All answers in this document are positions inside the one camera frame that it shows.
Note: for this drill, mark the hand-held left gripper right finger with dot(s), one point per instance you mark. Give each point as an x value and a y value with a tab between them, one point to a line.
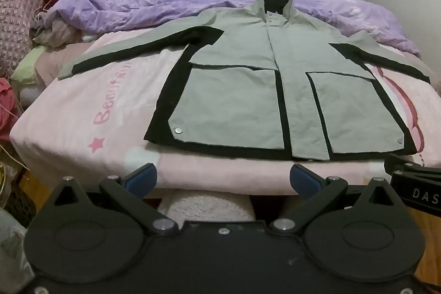
305	180

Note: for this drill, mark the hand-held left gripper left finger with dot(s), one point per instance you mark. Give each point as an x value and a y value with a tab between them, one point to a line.
141	178

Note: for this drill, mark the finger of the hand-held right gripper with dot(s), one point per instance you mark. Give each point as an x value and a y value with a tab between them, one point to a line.
406	163

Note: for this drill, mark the grey and black jacket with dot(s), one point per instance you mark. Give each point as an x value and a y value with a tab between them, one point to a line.
234	90

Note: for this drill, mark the crumpled clothes pile with red cloth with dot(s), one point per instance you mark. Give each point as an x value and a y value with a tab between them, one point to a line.
55	28

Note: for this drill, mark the white fluffy stool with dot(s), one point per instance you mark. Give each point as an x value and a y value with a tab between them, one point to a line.
206	208

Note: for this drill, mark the pink printed bed sheet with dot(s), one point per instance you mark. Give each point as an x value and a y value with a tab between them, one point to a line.
86	101

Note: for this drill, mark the grey cloth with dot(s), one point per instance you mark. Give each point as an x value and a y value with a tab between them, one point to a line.
10	245

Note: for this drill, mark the red cloth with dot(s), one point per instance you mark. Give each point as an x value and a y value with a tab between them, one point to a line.
7	108

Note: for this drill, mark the light green pillow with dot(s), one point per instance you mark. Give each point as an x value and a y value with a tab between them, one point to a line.
29	65

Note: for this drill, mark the purple duvet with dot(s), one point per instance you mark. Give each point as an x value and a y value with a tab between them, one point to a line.
155	1

